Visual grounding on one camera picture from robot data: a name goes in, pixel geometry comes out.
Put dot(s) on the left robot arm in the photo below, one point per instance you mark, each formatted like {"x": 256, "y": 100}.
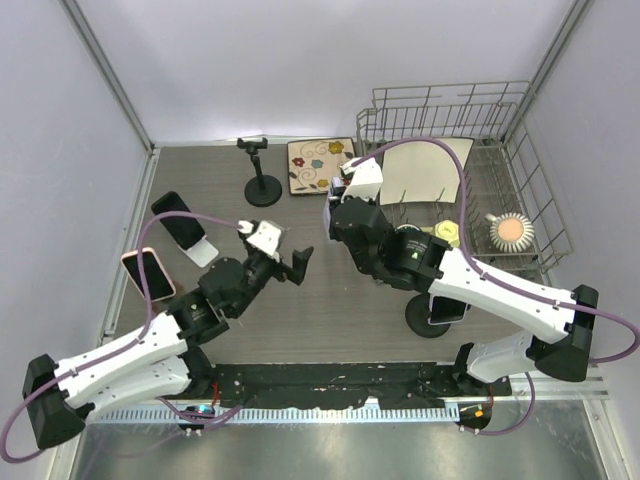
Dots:
{"x": 164, "y": 359}

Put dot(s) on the white folding phone stand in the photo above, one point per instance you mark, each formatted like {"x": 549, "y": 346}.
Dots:
{"x": 202, "y": 253}

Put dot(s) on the black phone on white stand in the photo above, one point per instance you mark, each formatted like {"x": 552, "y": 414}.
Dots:
{"x": 185, "y": 231}

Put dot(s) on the white square plate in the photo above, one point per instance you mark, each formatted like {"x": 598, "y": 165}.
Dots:
{"x": 418, "y": 172}

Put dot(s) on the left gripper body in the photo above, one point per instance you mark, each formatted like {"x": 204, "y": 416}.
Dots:
{"x": 260, "y": 272}

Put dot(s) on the white cable duct strip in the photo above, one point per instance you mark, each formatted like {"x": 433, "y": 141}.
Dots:
{"x": 370, "y": 412}

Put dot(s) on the yellow faceted cup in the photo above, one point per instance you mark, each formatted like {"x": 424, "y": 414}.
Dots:
{"x": 449, "y": 231}

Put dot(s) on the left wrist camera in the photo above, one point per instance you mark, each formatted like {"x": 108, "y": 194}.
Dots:
{"x": 264, "y": 236}

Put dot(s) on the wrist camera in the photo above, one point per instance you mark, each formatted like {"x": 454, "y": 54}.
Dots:
{"x": 264, "y": 236}
{"x": 364, "y": 179}

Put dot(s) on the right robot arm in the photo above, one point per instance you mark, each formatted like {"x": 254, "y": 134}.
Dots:
{"x": 556, "y": 324}

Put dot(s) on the floral square plate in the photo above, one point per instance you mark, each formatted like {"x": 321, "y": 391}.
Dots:
{"x": 312, "y": 163}

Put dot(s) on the dark green mug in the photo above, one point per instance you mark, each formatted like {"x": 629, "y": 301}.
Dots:
{"x": 408, "y": 227}

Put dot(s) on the pink case phone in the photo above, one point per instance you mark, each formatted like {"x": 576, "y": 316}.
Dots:
{"x": 159, "y": 283}

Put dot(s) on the purple case phone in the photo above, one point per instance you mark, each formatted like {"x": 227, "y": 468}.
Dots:
{"x": 333, "y": 199}
{"x": 444, "y": 310}

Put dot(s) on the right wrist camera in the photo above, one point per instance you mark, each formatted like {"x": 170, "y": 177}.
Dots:
{"x": 364, "y": 179}

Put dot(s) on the brown round phone stand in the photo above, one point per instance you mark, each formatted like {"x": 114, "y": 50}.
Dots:
{"x": 161, "y": 305}

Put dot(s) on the black round phone stand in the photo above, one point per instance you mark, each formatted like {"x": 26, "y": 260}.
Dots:
{"x": 262, "y": 190}
{"x": 416, "y": 316}

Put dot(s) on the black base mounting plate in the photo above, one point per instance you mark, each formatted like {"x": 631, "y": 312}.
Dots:
{"x": 338, "y": 386}

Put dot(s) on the grey wire dish rack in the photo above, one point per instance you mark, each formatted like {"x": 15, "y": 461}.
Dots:
{"x": 503, "y": 173}

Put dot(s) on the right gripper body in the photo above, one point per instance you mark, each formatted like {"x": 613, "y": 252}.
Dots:
{"x": 363, "y": 263}

